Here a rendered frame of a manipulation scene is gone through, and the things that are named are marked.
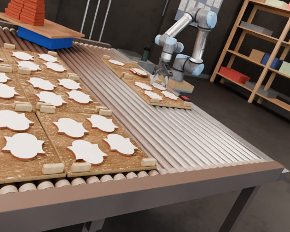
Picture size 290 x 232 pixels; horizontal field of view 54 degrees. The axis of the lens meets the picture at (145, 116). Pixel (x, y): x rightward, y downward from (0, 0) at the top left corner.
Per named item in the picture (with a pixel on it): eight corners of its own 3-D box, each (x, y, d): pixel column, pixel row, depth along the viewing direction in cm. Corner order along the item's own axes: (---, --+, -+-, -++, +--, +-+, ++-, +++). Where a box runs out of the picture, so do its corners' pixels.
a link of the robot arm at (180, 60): (176, 66, 263) (181, 52, 258) (188, 72, 256) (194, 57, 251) (170, 66, 253) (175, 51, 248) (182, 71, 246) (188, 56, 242)
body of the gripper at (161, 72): (160, 73, 213) (165, 58, 209) (166, 77, 206) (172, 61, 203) (152, 72, 209) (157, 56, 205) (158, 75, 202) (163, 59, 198)
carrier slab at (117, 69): (136, 66, 253) (136, 64, 252) (159, 84, 222) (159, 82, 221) (100, 59, 233) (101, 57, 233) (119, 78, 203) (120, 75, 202)
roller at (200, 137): (87, 48, 273) (88, 43, 271) (240, 175, 136) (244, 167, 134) (82, 47, 270) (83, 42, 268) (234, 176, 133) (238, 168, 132)
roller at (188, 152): (66, 44, 261) (68, 39, 259) (213, 180, 124) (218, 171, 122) (61, 43, 258) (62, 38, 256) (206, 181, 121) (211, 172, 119)
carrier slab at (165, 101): (159, 84, 222) (160, 83, 221) (191, 109, 191) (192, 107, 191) (121, 78, 202) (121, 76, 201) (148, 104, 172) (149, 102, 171)
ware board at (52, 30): (35, 17, 250) (35, 14, 250) (84, 37, 243) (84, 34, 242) (-9, 14, 204) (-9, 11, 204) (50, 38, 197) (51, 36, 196)
